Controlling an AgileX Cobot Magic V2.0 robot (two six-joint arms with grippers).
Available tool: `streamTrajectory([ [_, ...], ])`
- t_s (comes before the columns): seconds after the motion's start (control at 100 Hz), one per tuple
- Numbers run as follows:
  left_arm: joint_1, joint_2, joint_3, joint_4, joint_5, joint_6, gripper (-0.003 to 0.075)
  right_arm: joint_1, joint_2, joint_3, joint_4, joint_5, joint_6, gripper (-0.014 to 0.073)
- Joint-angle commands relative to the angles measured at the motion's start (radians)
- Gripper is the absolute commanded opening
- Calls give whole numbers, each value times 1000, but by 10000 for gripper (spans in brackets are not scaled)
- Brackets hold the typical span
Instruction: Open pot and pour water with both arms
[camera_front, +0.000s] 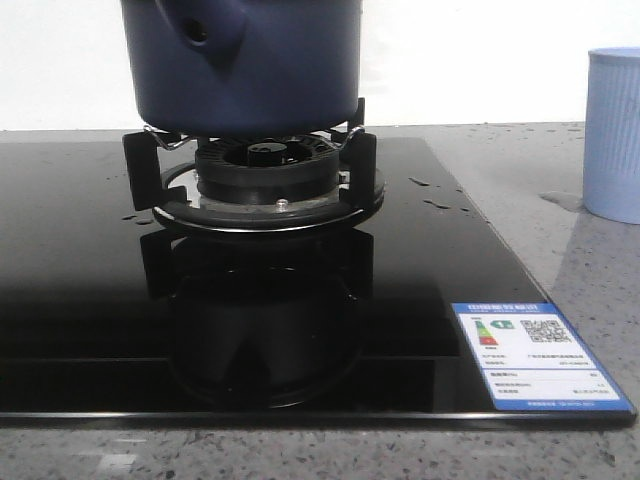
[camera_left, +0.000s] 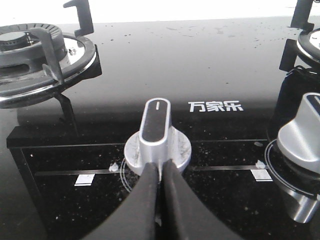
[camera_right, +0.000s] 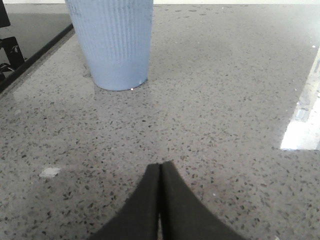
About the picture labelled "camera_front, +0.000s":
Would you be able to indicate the blue energy label sticker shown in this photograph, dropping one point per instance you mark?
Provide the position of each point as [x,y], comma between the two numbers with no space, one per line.
[532,360]

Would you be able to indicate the dark blue pot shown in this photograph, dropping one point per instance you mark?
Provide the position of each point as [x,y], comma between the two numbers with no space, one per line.
[242,68]

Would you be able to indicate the light blue ribbed cup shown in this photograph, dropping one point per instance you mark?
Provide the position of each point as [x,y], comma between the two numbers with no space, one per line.
[611,150]

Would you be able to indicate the black gas burner head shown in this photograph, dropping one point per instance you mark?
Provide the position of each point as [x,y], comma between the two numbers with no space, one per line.
[262,171]

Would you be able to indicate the black glass gas stove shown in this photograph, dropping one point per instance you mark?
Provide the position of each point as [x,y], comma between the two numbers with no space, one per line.
[108,318]

